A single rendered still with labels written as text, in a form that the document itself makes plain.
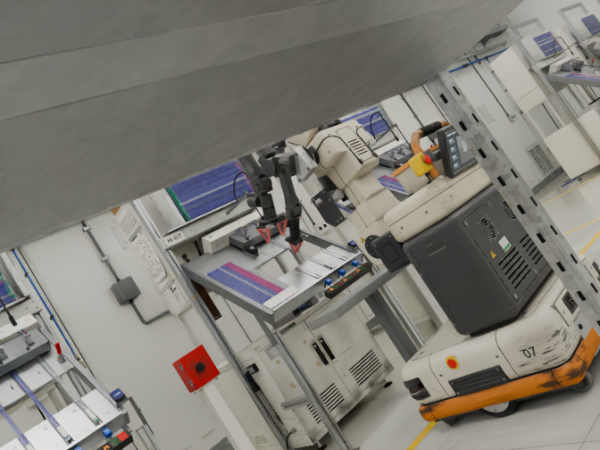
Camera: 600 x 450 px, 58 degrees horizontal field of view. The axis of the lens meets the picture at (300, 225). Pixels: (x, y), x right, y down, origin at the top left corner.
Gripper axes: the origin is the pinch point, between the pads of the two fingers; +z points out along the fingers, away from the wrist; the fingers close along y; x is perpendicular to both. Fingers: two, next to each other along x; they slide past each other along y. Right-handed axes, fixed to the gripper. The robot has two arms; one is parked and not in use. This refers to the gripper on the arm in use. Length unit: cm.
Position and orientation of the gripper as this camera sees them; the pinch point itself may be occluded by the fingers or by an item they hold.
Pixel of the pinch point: (295, 251)
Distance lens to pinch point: 300.6
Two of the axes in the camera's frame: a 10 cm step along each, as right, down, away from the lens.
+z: 0.6, 8.8, 4.7
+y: -6.9, 3.7, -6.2
